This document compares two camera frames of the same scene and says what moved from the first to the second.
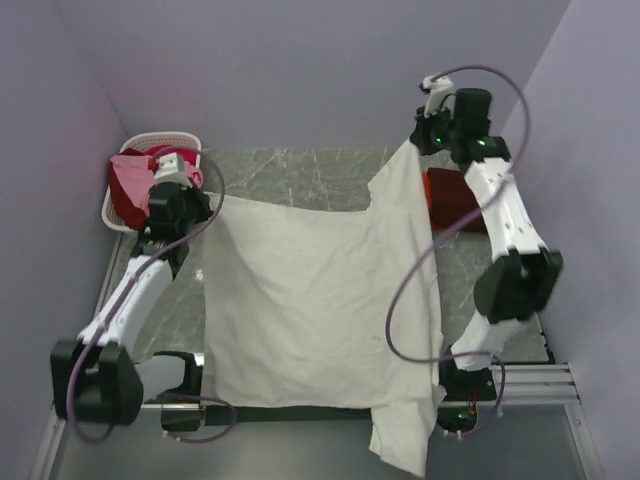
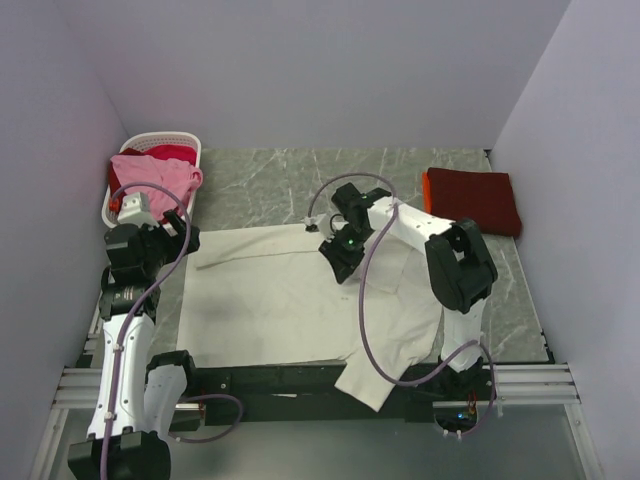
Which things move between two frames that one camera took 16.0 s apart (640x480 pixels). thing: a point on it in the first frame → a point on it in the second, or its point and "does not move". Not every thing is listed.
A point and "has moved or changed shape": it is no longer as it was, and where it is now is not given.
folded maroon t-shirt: x=451 y=196 does not move
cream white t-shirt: x=316 y=308 has moved or changed shape
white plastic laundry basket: x=182 y=139 does not move
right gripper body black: x=435 y=132 → x=347 y=246
